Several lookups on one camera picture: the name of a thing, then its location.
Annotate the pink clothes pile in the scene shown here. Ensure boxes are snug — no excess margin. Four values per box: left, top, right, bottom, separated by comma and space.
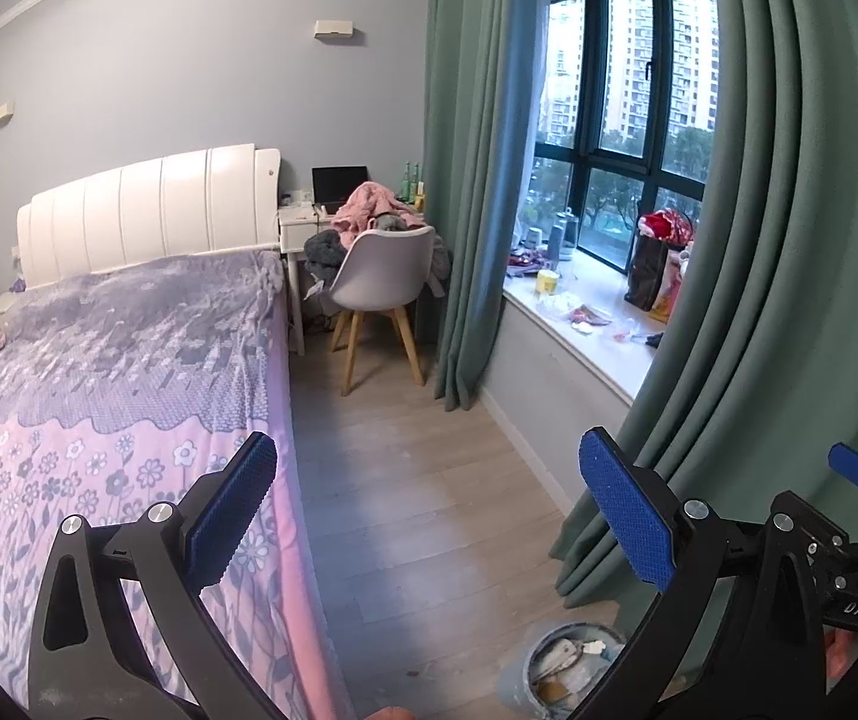
333, 181, 422, 233

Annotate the white chair with wooden legs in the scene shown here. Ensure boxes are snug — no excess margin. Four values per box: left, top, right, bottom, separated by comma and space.
328, 225, 437, 395

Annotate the black window frame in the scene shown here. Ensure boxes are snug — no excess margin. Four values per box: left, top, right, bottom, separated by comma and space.
530, 0, 722, 271

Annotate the white desk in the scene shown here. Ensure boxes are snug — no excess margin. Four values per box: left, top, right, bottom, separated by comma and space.
277, 202, 347, 357

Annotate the dark plaid shopping bag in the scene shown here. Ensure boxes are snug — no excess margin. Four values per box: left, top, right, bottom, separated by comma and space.
624, 210, 689, 312

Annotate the narrow green curtain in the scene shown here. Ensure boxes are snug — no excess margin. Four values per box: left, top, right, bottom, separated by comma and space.
421, 0, 542, 412

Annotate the wide green curtain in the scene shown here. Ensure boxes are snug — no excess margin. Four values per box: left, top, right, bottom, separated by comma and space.
553, 0, 858, 608

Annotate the purple floral bed blanket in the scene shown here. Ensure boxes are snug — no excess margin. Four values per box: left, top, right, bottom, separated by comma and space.
0, 251, 336, 720

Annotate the red clothing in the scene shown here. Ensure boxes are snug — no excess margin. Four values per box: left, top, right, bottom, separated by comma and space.
639, 211, 692, 245

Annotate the steel electric kettle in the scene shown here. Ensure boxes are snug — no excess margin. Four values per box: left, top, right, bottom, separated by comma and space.
545, 208, 580, 260

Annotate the grey waste bin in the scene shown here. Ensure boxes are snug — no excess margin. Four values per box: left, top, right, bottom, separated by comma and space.
500, 619, 625, 720

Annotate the dark grey garment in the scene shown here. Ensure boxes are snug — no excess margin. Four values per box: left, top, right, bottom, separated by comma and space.
425, 229, 451, 301

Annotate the black laptop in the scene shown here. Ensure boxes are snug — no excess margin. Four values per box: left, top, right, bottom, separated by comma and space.
312, 166, 370, 215

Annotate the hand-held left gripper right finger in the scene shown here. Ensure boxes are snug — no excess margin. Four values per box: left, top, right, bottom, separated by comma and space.
568, 427, 831, 720

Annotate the white bed headboard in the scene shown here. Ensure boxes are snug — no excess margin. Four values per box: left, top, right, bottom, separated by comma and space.
16, 144, 282, 290

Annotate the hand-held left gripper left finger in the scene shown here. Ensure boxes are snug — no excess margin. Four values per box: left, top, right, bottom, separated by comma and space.
28, 431, 280, 720

